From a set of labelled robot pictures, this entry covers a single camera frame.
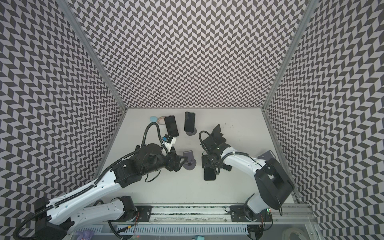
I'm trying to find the grey round stand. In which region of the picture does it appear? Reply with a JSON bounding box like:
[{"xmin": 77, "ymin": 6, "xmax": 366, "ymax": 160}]
[
  {"xmin": 186, "ymin": 127, "xmax": 197, "ymax": 136},
  {"xmin": 258, "ymin": 150, "xmax": 277, "ymax": 161},
  {"xmin": 183, "ymin": 151, "xmax": 197, "ymax": 171}
]

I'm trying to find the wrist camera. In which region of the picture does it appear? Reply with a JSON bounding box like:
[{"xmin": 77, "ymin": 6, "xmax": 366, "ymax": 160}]
[
  {"xmin": 203, "ymin": 133, "xmax": 227, "ymax": 151},
  {"xmin": 162, "ymin": 135, "xmax": 176, "ymax": 155}
]

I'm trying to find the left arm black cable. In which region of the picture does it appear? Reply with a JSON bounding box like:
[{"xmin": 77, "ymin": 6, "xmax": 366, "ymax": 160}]
[{"xmin": 11, "ymin": 121, "xmax": 169, "ymax": 240}]

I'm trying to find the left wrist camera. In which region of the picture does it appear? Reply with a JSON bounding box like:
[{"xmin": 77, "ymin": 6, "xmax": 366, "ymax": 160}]
[{"xmin": 162, "ymin": 135, "xmax": 176, "ymax": 155}]

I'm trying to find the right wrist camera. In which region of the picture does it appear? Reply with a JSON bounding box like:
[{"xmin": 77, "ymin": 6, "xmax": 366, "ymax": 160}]
[{"xmin": 203, "ymin": 133, "xmax": 227, "ymax": 151}]

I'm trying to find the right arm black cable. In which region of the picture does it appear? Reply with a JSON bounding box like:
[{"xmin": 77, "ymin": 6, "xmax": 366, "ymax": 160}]
[{"xmin": 198, "ymin": 130, "xmax": 250, "ymax": 176}]

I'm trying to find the black square phone stand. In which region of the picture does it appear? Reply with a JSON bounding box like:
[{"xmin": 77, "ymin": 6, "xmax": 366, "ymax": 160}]
[{"xmin": 211, "ymin": 125, "xmax": 227, "ymax": 143}]

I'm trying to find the grey round stand back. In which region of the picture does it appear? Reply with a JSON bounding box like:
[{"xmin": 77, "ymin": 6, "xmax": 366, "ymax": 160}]
[{"xmin": 186, "ymin": 127, "xmax": 197, "ymax": 136}]

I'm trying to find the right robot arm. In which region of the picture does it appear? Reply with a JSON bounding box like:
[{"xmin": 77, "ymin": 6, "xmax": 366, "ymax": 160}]
[{"xmin": 199, "ymin": 134, "xmax": 295, "ymax": 221}]

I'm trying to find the light blue round disc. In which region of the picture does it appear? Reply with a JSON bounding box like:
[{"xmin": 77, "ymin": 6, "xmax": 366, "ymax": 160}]
[{"xmin": 150, "ymin": 116, "xmax": 158, "ymax": 123}]

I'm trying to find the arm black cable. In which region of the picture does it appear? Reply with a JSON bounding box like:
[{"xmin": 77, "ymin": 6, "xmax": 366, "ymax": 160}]
[
  {"xmin": 198, "ymin": 130, "xmax": 250, "ymax": 176},
  {"xmin": 11, "ymin": 121, "xmax": 169, "ymax": 240}
]

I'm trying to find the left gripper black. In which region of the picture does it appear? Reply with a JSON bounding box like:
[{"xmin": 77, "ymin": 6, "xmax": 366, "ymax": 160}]
[{"xmin": 142, "ymin": 150, "xmax": 189, "ymax": 177}]

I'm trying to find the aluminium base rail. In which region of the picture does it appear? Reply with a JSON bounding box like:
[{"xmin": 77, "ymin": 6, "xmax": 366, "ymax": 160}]
[{"xmin": 64, "ymin": 203, "xmax": 317, "ymax": 226}]

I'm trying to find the black phone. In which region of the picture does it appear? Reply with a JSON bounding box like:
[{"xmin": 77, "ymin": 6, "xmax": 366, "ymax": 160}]
[
  {"xmin": 184, "ymin": 112, "xmax": 196, "ymax": 132},
  {"xmin": 221, "ymin": 164, "xmax": 232, "ymax": 172},
  {"xmin": 164, "ymin": 115, "xmax": 179, "ymax": 138},
  {"xmin": 204, "ymin": 168, "xmax": 216, "ymax": 181}
]

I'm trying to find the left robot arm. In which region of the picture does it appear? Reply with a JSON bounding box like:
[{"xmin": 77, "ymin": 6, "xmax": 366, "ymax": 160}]
[{"xmin": 13, "ymin": 144, "xmax": 187, "ymax": 240}]

